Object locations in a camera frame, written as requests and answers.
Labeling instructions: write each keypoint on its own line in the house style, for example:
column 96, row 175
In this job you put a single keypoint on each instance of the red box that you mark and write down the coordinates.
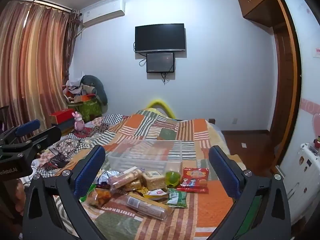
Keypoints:
column 61, row 116

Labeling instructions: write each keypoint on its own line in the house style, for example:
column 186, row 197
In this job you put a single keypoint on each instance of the green jelly cup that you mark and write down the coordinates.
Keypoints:
column 172, row 178

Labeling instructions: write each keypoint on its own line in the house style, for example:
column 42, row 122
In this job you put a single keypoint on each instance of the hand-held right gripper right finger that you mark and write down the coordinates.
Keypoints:
column 222, row 172

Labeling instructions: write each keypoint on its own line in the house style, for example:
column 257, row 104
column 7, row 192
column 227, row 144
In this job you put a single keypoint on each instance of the green patterned bag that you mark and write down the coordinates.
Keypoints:
column 88, row 111

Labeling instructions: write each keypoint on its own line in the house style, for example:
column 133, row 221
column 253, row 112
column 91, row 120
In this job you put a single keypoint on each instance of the black wall television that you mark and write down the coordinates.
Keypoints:
column 160, row 37

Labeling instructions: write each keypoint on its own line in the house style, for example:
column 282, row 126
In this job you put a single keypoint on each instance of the white air conditioner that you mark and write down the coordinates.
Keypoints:
column 105, row 13

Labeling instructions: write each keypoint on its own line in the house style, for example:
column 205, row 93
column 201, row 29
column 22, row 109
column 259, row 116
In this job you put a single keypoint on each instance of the red snack packet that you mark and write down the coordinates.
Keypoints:
column 195, row 180

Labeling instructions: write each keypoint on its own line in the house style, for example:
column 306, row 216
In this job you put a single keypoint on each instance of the beige cracker block packet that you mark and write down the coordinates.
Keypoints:
column 153, row 180

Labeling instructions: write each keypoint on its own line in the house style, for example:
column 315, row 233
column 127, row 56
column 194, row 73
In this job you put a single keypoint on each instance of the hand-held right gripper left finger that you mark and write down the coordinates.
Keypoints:
column 90, row 170

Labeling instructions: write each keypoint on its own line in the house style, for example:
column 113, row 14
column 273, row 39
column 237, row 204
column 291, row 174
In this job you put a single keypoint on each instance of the wooden door frame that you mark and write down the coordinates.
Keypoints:
column 282, row 92

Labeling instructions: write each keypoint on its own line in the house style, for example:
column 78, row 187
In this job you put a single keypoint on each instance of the white cabinet with stickers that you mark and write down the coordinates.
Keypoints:
column 302, row 185

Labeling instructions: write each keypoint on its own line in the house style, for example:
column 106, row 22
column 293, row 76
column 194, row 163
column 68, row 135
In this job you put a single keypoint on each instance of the clear plastic container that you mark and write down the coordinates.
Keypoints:
column 140, row 152

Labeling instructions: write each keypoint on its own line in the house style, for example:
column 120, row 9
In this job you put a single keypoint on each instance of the small black wall monitor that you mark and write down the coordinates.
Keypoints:
column 160, row 62

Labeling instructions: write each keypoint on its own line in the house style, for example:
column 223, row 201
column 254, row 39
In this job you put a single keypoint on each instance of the striped orange curtain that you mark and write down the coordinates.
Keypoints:
column 32, row 67

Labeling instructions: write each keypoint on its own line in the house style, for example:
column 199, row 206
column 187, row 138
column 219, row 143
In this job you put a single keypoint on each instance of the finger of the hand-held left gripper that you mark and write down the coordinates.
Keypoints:
column 27, row 127
column 46, row 136

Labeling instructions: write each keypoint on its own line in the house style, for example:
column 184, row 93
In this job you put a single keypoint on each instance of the pink plush toy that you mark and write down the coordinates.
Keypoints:
column 78, row 122

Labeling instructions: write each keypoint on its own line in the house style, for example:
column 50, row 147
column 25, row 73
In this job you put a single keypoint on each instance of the white paper scrap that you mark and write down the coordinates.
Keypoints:
column 244, row 145

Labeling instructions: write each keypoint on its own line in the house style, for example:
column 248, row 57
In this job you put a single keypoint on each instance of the green snack packet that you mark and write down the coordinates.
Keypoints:
column 177, row 198

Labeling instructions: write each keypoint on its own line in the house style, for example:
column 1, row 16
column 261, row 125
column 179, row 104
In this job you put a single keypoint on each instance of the wooden overhead cabinet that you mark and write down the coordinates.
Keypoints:
column 262, row 2

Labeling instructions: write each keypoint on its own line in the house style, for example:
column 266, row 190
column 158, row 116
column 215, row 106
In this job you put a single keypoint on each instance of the yellow padded bed rail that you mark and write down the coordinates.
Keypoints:
column 160, row 103

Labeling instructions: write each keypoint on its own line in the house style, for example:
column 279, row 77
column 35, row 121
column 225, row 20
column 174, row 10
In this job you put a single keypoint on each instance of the golden puffed snack packet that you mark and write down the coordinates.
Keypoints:
column 125, row 178

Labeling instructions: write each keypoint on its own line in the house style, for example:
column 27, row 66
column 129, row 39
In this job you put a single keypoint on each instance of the blue white snack bag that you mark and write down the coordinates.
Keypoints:
column 107, row 177

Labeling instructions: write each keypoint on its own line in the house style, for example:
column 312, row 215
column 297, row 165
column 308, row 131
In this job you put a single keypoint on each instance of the pile of clutter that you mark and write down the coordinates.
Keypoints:
column 73, row 90

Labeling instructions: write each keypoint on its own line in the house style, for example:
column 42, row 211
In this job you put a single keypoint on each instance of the yellow snack packet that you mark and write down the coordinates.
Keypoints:
column 152, row 193

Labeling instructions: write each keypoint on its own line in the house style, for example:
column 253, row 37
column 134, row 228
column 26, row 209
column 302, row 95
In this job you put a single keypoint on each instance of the orange snack bag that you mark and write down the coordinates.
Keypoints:
column 100, row 197

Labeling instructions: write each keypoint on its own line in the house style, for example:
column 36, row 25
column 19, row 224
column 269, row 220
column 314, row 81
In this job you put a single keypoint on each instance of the red white wall note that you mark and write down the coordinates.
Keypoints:
column 317, row 52

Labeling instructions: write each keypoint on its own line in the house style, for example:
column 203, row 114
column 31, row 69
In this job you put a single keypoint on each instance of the patchwork striped blanket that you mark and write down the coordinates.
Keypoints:
column 212, row 212

